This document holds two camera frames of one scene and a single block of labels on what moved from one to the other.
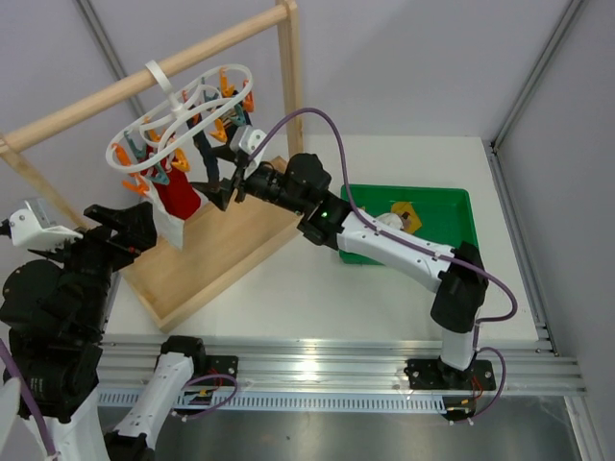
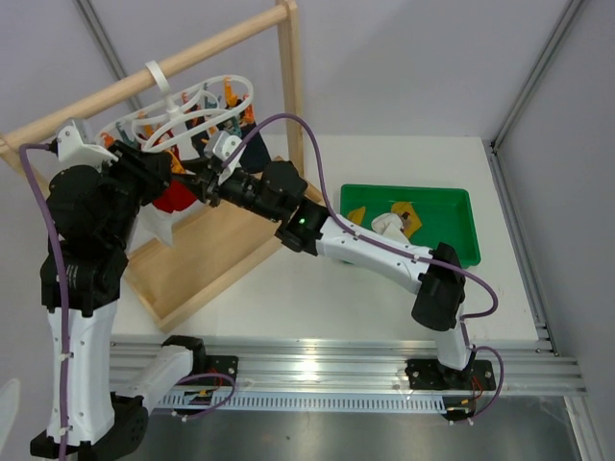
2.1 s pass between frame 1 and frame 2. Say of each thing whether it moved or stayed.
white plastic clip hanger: moved
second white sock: stayed
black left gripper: moved
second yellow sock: stayed
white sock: moved
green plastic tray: stayed
